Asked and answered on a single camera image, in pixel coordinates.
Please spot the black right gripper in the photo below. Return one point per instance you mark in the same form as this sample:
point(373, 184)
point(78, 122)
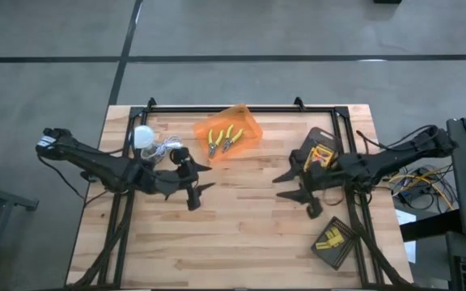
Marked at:
point(318, 180)

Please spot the yellow crayon box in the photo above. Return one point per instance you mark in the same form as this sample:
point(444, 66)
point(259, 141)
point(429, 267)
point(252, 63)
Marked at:
point(322, 155)

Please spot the white bulb table lamp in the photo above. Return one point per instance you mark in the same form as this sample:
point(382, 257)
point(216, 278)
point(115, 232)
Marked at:
point(144, 136)

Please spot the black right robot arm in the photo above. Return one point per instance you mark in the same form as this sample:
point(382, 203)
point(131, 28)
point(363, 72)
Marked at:
point(399, 155)

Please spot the yellow eraser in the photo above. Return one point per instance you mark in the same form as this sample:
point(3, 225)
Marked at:
point(331, 231)
point(338, 238)
point(331, 240)
point(323, 245)

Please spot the black mesh basket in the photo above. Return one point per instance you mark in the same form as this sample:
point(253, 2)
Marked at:
point(340, 254)

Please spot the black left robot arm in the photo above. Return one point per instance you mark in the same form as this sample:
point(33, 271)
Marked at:
point(87, 157)

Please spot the black box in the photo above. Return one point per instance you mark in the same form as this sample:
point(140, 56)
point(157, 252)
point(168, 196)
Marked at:
point(386, 1)

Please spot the grey plastic bin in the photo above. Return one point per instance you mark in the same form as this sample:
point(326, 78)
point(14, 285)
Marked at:
point(318, 135)

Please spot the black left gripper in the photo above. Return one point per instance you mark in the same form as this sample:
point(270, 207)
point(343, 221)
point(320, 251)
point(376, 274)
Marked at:
point(182, 178)

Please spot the black aluminium table frame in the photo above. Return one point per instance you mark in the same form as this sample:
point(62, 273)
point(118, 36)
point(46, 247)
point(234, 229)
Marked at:
point(237, 109)

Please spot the orange translucent plastic bin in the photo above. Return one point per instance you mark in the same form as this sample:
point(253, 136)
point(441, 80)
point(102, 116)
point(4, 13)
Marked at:
point(241, 121)

